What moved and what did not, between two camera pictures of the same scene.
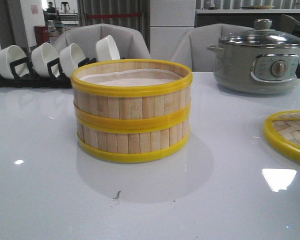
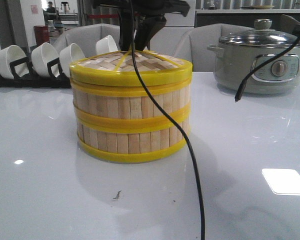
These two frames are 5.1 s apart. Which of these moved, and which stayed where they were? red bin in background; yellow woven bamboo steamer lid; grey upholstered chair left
Moved: yellow woven bamboo steamer lid
Stayed: red bin in background; grey upholstered chair left
